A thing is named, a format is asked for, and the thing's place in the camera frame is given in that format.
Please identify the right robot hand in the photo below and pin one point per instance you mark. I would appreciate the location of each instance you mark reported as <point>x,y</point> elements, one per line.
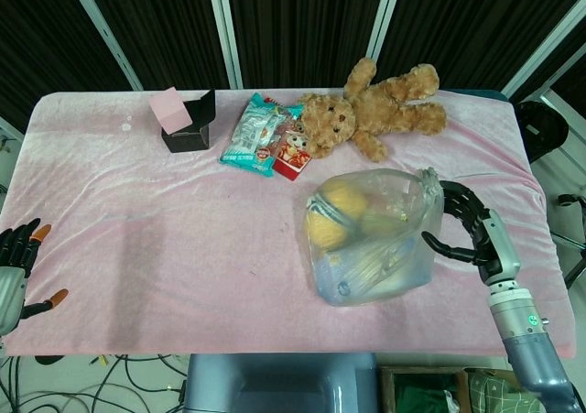
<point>493,243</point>

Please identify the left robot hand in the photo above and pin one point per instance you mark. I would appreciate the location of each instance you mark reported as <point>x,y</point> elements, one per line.
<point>14,266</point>

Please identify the clear plastic bag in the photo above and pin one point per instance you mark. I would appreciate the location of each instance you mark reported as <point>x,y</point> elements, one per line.
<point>373,236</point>

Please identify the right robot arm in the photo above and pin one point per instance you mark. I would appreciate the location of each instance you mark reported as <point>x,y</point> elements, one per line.
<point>526,335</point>

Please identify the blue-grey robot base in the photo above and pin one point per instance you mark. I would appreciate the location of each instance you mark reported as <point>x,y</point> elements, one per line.
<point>279,383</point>

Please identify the black office chair base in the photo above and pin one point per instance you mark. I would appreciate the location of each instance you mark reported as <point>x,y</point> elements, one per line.
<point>572,234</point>

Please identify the black stool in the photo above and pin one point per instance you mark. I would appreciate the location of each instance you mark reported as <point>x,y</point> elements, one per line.
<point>540,129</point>

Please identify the brown teddy bear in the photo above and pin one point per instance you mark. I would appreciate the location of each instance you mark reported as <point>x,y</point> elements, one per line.
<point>373,111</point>

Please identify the pink cube block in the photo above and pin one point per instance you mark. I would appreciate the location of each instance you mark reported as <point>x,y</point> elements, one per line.
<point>170,110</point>

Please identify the red snack packet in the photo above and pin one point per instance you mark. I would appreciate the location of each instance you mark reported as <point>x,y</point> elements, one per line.
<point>291,152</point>

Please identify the black open box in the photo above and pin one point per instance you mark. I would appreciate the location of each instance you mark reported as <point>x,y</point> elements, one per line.
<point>194,127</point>

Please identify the pink velvet tablecloth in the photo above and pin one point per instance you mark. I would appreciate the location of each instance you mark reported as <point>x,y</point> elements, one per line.
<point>256,230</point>

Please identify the teal snack packet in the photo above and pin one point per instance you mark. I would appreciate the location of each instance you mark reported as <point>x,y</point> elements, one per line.
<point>254,133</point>

